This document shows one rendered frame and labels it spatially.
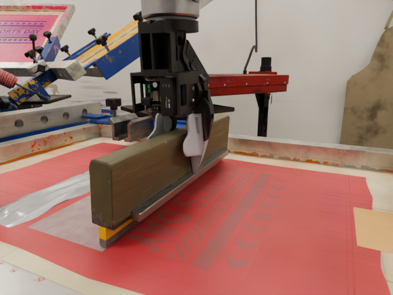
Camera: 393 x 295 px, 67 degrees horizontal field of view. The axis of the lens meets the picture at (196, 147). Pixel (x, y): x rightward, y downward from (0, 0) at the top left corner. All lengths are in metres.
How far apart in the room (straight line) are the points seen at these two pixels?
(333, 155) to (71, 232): 0.49
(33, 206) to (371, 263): 0.42
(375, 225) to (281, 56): 2.06
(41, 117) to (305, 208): 0.68
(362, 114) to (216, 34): 1.24
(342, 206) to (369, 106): 1.88
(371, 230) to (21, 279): 0.37
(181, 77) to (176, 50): 0.05
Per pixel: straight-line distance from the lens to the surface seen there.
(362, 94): 2.33
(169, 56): 0.39
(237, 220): 0.40
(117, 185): 0.32
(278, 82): 1.68
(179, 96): 0.37
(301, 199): 0.48
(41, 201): 0.49
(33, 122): 0.84
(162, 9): 0.39
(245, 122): 2.51
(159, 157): 0.38
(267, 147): 0.67
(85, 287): 0.31
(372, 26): 2.40
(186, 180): 0.44
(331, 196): 0.51
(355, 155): 0.66
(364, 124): 2.35
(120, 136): 0.74
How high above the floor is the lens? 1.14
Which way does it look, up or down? 15 degrees down
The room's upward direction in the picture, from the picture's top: straight up
